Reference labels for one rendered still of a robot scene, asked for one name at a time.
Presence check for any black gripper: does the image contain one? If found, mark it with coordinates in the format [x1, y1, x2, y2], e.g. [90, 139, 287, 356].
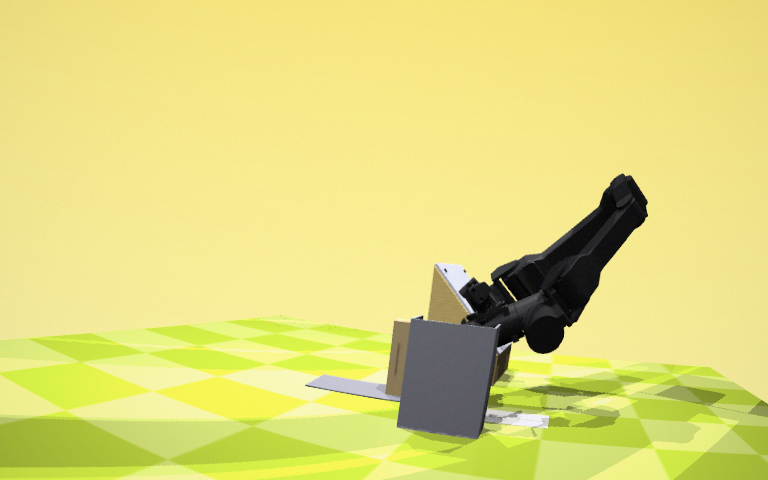
[460, 303, 525, 347]

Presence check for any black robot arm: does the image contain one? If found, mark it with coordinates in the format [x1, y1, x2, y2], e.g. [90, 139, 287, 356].
[459, 173, 648, 354]

